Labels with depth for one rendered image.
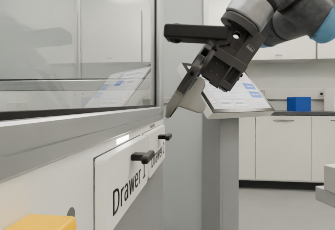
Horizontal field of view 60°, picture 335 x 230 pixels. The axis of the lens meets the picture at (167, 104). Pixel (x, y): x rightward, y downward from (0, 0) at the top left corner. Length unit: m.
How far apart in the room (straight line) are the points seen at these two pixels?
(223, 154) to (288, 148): 2.17
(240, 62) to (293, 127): 3.13
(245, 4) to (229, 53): 0.08
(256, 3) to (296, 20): 0.10
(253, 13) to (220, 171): 1.09
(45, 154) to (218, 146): 1.24
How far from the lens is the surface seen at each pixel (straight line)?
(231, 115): 1.38
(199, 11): 2.29
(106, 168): 0.42
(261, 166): 3.60
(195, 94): 0.50
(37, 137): 0.28
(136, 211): 0.69
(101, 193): 0.42
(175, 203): 2.33
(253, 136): 3.53
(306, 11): 0.58
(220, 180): 1.52
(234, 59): 0.50
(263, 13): 0.53
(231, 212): 1.64
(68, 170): 0.35
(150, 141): 0.73
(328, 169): 0.94
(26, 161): 0.27
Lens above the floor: 1.00
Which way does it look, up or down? level
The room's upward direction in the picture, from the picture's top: straight up
